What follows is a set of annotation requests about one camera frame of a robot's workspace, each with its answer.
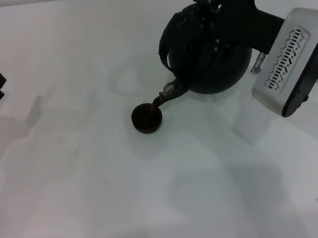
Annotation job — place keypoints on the silver vented right wrist camera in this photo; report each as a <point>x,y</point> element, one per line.
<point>284,58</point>

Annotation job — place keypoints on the brown tea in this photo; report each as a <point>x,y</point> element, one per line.
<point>154,106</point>

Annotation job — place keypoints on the dark brown teacup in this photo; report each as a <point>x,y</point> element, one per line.
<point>145,123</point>

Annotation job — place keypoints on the black round teapot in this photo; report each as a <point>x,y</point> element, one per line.
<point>227,74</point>

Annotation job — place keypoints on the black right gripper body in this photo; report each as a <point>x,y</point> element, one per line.
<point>245,25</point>

